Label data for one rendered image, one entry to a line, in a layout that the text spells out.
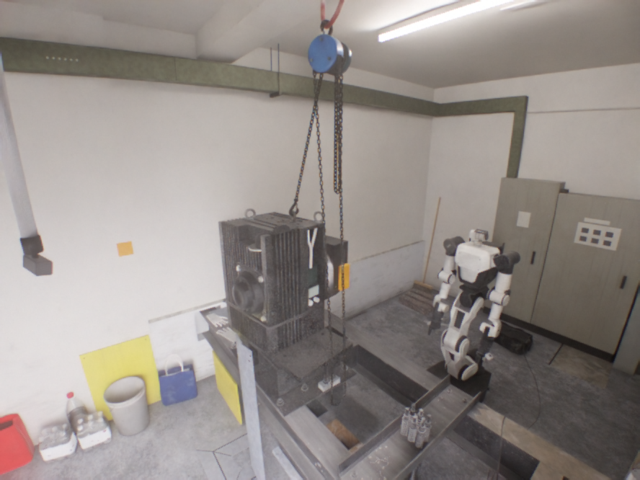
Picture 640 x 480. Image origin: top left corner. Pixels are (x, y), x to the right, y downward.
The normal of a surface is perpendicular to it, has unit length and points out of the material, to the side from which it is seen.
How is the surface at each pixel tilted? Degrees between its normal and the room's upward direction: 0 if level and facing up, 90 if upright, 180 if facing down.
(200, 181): 90
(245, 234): 90
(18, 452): 92
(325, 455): 0
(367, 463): 0
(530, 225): 90
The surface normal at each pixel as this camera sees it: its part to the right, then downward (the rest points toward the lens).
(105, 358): 0.61, 0.17
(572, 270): -0.79, 0.18
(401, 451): 0.00, -0.96
